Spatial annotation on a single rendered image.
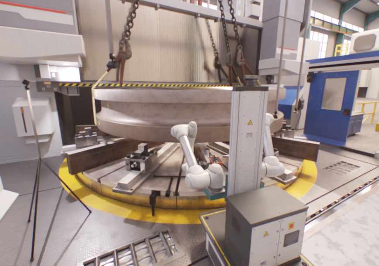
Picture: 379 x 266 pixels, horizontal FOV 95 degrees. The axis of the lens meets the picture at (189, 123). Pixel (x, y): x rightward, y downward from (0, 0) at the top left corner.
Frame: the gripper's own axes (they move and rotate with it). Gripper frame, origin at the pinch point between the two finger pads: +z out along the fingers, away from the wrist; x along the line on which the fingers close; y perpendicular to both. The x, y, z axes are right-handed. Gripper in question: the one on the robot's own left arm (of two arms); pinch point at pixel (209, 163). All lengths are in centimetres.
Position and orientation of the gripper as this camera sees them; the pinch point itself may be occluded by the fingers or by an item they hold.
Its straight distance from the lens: 243.8
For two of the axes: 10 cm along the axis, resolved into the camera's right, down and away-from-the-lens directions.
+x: 1.2, 2.0, -9.7
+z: 9.9, -1.4, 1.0
